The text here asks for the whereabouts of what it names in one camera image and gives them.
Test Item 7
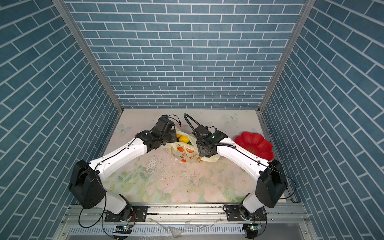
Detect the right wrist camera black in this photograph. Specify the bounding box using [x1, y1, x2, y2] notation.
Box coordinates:
[194, 125, 212, 139]

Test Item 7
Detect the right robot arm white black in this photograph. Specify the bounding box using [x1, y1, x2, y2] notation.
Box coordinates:
[196, 131, 288, 214]

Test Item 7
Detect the yellow lemon toy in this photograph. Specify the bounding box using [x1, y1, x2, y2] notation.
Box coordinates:
[179, 135, 190, 144]

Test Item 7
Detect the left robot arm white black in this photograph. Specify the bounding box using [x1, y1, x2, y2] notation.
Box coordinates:
[69, 129, 177, 215]

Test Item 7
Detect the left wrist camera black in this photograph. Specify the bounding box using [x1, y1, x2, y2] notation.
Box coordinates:
[151, 115, 175, 137]

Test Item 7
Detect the aluminium front rail frame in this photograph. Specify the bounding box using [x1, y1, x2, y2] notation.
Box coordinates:
[54, 203, 316, 240]

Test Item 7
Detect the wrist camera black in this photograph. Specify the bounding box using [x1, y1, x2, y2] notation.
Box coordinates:
[151, 115, 175, 137]
[194, 125, 212, 139]

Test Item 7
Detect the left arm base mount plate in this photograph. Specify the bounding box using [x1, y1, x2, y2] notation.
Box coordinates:
[105, 206, 149, 223]

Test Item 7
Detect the circuit board with wires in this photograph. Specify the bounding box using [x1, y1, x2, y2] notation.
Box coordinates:
[243, 224, 262, 240]
[112, 225, 132, 240]

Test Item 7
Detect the right circuit board with wires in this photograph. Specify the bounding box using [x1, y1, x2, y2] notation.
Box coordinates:
[243, 224, 262, 240]

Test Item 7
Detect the red flower-shaped plastic plate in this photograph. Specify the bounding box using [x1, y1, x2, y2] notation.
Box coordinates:
[235, 132, 275, 161]

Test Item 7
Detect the crumpled clear plastic wrap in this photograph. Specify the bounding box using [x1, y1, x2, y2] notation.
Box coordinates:
[147, 219, 226, 239]

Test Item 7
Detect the yellowish plastic fruit-print bag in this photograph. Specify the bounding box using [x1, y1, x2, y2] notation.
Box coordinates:
[164, 128, 221, 163]

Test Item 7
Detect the left circuit board with wires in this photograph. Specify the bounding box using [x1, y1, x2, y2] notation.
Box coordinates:
[112, 225, 132, 240]

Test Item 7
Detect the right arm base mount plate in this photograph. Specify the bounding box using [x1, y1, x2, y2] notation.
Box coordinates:
[222, 204, 268, 222]

